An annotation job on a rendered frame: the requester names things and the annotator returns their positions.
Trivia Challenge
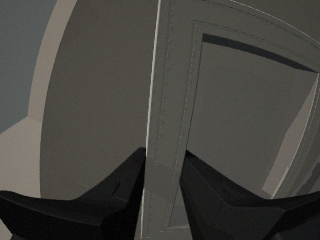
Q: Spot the grey rectangular picture frame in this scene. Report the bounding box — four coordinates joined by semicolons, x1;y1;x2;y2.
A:
141;0;320;240

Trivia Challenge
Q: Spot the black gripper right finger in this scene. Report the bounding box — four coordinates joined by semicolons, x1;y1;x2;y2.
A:
179;149;320;240

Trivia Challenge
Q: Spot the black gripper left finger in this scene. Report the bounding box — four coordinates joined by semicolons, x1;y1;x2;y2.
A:
0;147;147;240

